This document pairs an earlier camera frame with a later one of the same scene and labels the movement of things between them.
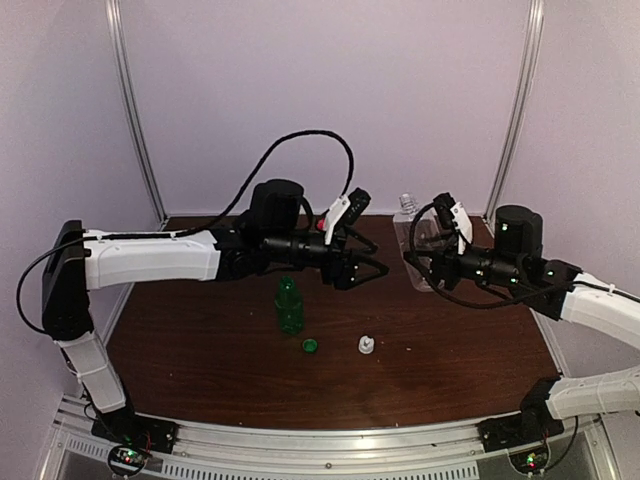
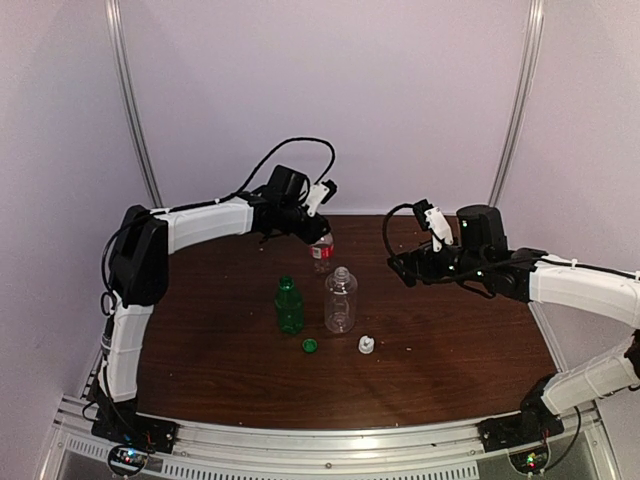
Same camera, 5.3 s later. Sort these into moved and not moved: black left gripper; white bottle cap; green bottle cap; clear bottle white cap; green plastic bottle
Moved: black left gripper; clear bottle white cap
Not moved: green plastic bottle; green bottle cap; white bottle cap
